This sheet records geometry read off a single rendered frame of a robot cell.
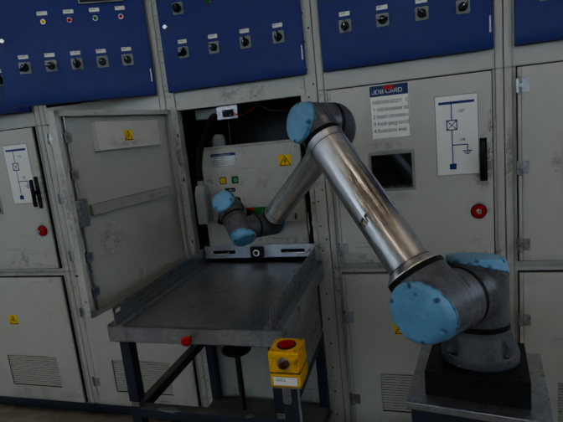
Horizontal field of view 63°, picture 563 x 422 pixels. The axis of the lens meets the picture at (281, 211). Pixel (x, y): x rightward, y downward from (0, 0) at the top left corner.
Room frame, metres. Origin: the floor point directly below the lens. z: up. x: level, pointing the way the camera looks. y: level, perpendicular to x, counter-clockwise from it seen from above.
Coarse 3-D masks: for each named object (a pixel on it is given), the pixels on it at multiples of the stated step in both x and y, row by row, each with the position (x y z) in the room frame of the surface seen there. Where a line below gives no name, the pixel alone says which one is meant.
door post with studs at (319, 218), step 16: (304, 0) 1.93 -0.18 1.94; (304, 16) 1.93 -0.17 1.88; (304, 32) 1.94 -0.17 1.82; (304, 48) 1.94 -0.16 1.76; (304, 80) 1.94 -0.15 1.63; (304, 96) 1.95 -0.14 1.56; (320, 176) 1.93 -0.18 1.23; (320, 192) 1.93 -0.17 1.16; (320, 208) 1.94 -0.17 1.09; (320, 224) 1.94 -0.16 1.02; (320, 240) 1.94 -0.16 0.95; (320, 256) 1.94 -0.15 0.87; (336, 336) 1.93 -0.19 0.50; (336, 352) 1.93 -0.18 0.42; (336, 368) 1.93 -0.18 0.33; (336, 384) 1.94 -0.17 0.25; (336, 400) 1.94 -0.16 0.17
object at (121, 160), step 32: (64, 128) 1.60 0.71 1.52; (96, 128) 1.72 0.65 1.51; (128, 128) 1.87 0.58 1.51; (160, 128) 2.09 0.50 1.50; (64, 160) 1.57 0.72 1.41; (96, 160) 1.73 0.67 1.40; (128, 160) 1.88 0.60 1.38; (160, 160) 2.06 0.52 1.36; (64, 192) 1.57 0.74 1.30; (96, 192) 1.71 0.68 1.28; (128, 192) 1.85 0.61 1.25; (160, 192) 2.00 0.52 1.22; (96, 224) 1.68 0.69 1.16; (128, 224) 1.83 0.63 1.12; (160, 224) 2.00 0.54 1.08; (96, 256) 1.66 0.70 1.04; (128, 256) 1.80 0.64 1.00; (160, 256) 1.97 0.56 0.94; (96, 288) 1.61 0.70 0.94; (128, 288) 1.78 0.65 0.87
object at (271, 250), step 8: (208, 248) 2.13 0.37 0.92; (216, 248) 2.11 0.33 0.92; (224, 248) 2.10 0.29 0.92; (232, 248) 2.09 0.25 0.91; (240, 248) 2.08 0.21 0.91; (248, 248) 2.07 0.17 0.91; (264, 248) 2.05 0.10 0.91; (272, 248) 2.04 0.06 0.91; (280, 248) 2.03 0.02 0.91; (288, 248) 2.01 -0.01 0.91; (296, 248) 2.00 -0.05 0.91; (312, 248) 1.98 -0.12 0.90; (208, 256) 2.13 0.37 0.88; (216, 256) 2.12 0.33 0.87; (224, 256) 2.10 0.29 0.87; (232, 256) 2.09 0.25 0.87; (240, 256) 2.08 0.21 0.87; (248, 256) 2.07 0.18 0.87; (264, 256) 2.05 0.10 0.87; (272, 256) 2.04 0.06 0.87; (280, 256) 2.03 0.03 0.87; (288, 256) 2.02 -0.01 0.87; (296, 256) 2.01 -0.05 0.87
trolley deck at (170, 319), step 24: (240, 264) 2.04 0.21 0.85; (264, 264) 2.00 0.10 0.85; (288, 264) 1.97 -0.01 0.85; (192, 288) 1.77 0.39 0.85; (216, 288) 1.74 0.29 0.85; (240, 288) 1.71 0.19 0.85; (264, 288) 1.68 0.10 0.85; (312, 288) 1.71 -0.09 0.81; (144, 312) 1.55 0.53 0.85; (168, 312) 1.53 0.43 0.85; (192, 312) 1.51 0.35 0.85; (216, 312) 1.48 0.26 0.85; (240, 312) 1.46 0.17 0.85; (264, 312) 1.44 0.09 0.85; (288, 312) 1.42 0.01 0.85; (120, 336) 1.45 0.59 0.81; (144, 336) 1.42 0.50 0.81; (168, 336) 1.40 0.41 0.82; (192, 336) 1.37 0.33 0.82; (216, 336) 1.35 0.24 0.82; (240, 336) 1.33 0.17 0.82; (264, 336) 1.30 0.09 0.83; (288, 336) 1.34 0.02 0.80
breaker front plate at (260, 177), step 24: (264, 144) 2.04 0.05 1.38; (288, 144) 2.01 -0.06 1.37; (216, 168) 2.11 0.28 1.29; (240, 168) 2.08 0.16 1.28; (264, 168) 2.05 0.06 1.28; (288, 168) 2.02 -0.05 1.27; (216, 192) 2.12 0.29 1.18; (240, 192) 2.08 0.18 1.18; (264, 192) 2.05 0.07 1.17; (216, 216) 2.12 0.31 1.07; (216, 240) 2.13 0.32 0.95; (264, 240) 2.06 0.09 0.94; (288, 240) 2.03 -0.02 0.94
